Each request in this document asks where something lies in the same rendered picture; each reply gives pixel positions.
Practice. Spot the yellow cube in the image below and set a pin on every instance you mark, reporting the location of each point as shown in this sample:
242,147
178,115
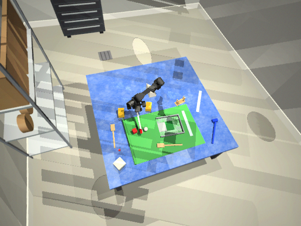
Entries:
148,106
121,112

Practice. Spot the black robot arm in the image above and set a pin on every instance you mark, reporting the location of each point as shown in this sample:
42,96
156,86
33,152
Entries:
136,99

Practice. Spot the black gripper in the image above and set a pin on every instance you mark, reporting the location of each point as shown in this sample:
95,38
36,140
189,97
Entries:
142,104

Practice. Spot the white cube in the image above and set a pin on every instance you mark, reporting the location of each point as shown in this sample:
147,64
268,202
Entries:
119,163

